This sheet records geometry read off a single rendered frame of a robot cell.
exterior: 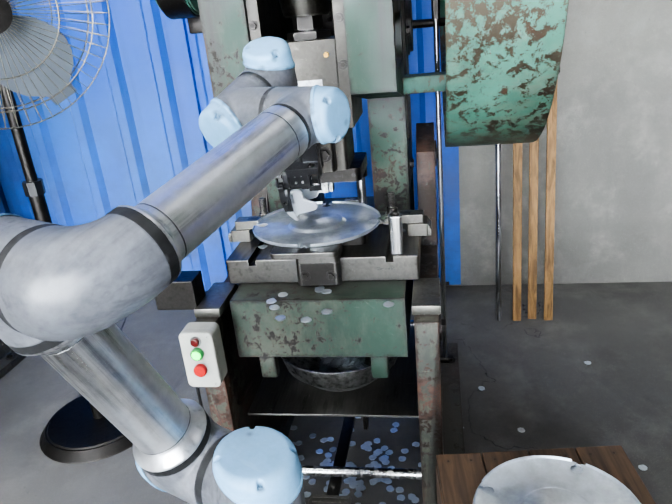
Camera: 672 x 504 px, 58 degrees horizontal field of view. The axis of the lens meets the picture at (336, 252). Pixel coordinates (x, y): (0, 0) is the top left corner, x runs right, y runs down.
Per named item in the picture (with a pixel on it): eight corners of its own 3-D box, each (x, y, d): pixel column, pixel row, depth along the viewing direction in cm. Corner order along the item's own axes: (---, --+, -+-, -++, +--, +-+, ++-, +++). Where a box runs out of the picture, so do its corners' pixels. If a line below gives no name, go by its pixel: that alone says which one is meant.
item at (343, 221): (374, 246, 122) (373, 242, 121) (236, 249, 127) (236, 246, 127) (385, 201, 148) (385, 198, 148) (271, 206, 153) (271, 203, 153)
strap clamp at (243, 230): (293, 240, 151) (288, 200, 147) (229, 242, 153) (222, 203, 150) (298, 231, 156) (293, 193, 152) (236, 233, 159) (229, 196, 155)
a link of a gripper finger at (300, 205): (320, 228, 116) (313, 192, 109) (290, 230, 117) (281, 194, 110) (321, 217, 118) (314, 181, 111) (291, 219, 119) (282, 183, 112)
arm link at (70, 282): (42, 292, 49) (345, 61, 80) (-28, 271, 54) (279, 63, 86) (105, 390, 55) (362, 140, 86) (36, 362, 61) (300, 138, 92)
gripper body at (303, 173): (322, 194, 109) (312, 139, 100) (275, 197, 110) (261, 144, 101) (324, 167, 114) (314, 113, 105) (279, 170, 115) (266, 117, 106)
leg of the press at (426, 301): (471, 556, 144) (468, 191, 110) (422, 554, 146) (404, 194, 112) (457, 350, 228) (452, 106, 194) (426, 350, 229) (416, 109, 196)
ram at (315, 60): (345, 175, 132) (333, 31, 121) (279, 178, 134) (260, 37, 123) (355, 156, 148) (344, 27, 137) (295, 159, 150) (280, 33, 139)
